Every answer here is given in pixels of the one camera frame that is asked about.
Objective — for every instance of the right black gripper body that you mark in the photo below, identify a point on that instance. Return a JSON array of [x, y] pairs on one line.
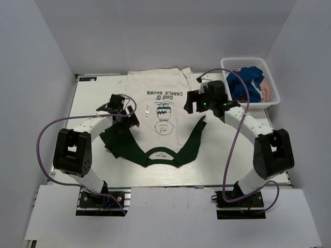
[[209, 102]]

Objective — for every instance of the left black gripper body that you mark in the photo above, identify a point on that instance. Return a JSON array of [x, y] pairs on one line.
[[124, 123]]

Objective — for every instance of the blue t-shirt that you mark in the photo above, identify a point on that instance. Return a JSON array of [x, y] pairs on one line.
[[247, 74]]

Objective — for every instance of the white green-sleeved printed t-shirt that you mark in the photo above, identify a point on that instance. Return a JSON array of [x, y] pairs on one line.
[[167, 134]]

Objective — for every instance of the pink t-shirt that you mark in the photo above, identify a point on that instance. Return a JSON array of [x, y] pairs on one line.
[[257, 93]]

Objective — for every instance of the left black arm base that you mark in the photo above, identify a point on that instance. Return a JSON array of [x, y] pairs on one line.
[[92, 205]]

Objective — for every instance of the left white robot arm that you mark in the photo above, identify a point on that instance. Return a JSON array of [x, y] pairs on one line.
[[73, 151]]

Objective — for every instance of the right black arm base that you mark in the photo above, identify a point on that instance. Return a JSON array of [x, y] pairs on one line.
[[250, 208]]

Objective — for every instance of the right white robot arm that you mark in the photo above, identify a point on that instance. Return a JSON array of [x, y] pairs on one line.
[[272, 154]]

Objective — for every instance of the white plastic basket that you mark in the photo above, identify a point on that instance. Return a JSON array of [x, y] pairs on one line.
[[234, 64]]

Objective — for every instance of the blue label sticker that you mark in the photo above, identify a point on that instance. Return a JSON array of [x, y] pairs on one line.
[[87, 79]]

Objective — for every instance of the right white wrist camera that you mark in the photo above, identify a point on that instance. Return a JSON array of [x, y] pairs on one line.
[[203, 83]]

